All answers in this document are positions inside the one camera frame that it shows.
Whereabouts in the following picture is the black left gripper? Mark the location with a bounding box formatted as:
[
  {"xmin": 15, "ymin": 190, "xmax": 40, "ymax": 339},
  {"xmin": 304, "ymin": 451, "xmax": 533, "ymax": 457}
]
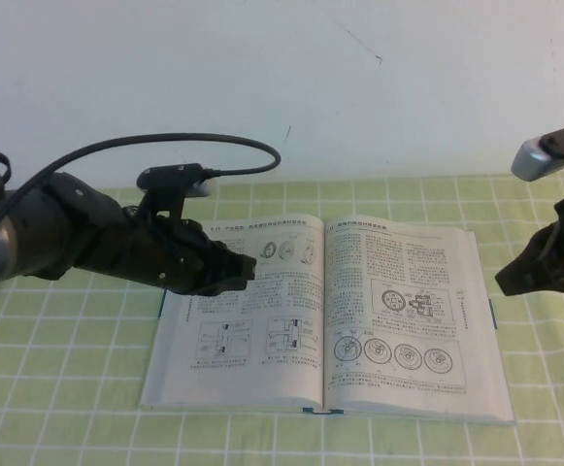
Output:
[{"xmin": 118, "ymin": 208, "xmax": 258, "ymax": 297}]

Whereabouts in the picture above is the technical book with diagrams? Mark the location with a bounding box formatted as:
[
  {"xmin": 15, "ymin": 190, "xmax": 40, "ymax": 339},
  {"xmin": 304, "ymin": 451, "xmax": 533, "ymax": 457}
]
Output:
[{"xmin": 138, "ymin": 213, "xmax": 516, "ymax": 427}]

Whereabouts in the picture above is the green white checkered tablecloth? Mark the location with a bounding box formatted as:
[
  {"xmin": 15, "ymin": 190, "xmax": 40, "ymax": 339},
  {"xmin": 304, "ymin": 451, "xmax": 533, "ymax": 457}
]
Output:
[{"xmin": 0, "ymin": 174, "xmax": 564, "ymax": 466}]

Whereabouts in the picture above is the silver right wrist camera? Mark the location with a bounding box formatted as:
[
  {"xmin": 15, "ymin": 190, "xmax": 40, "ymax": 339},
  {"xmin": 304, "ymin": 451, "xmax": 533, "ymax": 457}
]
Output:
[{"xmin": 510, "ymin": 137, "xmax": 564, "ymax": 183}]

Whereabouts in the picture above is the black left camera mount bracket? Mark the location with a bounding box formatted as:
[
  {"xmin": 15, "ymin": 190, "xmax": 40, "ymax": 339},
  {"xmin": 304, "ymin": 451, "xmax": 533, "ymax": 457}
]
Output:
[{"xmin": 135, "ymin": 162, "xmax": 206, "ymax": 222}]

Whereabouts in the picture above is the black left camera cable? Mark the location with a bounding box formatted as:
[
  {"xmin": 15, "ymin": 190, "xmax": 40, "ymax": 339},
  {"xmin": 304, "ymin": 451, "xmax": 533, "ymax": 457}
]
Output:
[{"xmin": 0, "ymin": 134, "xmax": 282, "ymax": 253}]

